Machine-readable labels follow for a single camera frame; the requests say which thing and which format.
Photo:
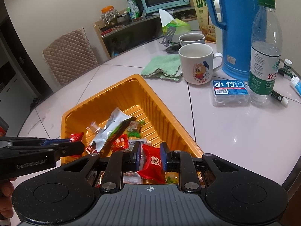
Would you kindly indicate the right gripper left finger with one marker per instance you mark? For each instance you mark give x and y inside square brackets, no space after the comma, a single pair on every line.
[69,192]

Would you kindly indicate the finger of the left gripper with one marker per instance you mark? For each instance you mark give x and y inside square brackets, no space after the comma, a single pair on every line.
[29,141]
[65,149]

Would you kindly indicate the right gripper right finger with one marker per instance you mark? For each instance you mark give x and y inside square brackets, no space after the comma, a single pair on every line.
[230,192]

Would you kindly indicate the small red candy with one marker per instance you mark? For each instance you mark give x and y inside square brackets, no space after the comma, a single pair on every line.
[75,138]

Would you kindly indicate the long red snack bar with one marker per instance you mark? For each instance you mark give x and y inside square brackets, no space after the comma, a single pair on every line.
[94,149]

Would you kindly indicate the brown clear-wrapped candy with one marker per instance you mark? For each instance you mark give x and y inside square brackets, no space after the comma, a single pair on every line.
[94,128]

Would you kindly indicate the red foil candy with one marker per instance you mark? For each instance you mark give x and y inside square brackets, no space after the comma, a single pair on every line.
[120,144]

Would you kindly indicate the silver white snack wrapper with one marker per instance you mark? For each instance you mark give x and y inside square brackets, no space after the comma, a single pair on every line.
[113,125]

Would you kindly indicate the small green candy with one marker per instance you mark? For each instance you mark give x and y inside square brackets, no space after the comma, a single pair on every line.
[133,130]

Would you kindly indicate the red wedding candy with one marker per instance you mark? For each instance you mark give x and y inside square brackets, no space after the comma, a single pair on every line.
[152,167]

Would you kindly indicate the yellow green candy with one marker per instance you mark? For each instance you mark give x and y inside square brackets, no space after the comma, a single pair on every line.
[171,177]

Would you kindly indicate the grey seed snack bar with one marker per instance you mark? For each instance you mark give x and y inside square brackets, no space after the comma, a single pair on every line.
[131,143]

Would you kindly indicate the red gold candy packet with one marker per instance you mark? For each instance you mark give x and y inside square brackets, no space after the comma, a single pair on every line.
[132,178]

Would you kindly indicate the left hand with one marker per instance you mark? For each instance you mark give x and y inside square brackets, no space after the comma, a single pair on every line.
[7,189]

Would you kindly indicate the dark cabinet with white doors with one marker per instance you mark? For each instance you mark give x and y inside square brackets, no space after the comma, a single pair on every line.
[20,95]

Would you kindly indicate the orange plastic tray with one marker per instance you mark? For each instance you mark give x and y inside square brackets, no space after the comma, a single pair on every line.
[134,97]

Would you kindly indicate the quilted beige chair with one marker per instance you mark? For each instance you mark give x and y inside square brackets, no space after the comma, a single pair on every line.
[70,56]

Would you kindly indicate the blue floss pick box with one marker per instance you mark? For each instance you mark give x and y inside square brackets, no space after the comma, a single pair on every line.
[229,93]

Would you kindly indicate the small black white tube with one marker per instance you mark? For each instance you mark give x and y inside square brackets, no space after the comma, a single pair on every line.
[281,99]

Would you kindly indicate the green cloth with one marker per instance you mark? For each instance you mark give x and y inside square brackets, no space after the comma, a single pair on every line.
[167,67]

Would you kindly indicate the wooden shelf unit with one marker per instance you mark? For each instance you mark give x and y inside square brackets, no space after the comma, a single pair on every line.
[128,34]

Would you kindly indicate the blue white tube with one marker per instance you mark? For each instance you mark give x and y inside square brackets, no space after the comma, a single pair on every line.
[296,84]

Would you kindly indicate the white cartoon mug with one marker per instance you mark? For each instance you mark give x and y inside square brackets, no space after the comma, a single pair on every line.
[199,63]

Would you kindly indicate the orange lid candy jar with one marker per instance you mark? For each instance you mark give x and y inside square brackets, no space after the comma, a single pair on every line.
[109,16]

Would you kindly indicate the grey phone stand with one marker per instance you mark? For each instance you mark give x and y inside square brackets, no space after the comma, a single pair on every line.
[167,39]

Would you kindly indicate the green cap water bottle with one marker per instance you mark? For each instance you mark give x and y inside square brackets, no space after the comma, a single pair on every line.
[266,50]

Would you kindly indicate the patterned grey mug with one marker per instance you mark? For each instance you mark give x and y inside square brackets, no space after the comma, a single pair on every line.
[191,38]

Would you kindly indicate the green tissue pack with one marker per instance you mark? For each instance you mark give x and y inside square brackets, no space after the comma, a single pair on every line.
[167,21]

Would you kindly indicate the walnut cereal box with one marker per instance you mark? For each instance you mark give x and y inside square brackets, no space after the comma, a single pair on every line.
[202,15]

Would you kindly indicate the blue thermos jug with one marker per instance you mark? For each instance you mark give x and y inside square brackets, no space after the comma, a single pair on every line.
[237,17]

